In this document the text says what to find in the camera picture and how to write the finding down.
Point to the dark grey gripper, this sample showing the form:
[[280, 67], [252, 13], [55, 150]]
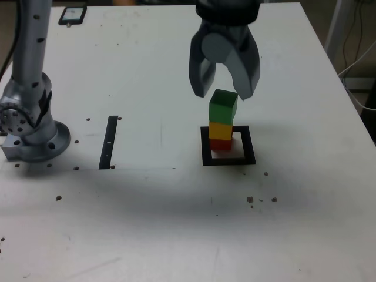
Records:
[[229, 30]]

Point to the green cube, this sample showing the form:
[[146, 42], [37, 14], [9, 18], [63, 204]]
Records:
[[220, 113]]

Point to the yellow cube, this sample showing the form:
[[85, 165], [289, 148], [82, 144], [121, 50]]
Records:
[[220, 131]]

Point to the red cube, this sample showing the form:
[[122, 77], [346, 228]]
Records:
[[220, 145]]

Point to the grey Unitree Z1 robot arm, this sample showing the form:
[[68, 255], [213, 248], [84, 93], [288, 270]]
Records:
[[29, 58]]

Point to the black tape square outline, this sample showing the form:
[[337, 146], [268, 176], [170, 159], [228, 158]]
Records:
[[205, 155]]

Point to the black tape strip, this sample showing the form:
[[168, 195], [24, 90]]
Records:
[[107, 144]]

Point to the black smartphone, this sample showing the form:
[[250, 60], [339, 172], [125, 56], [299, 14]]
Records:
[[73, 15]]

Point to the white metal frame leg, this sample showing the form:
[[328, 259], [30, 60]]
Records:
[[335, 29]]

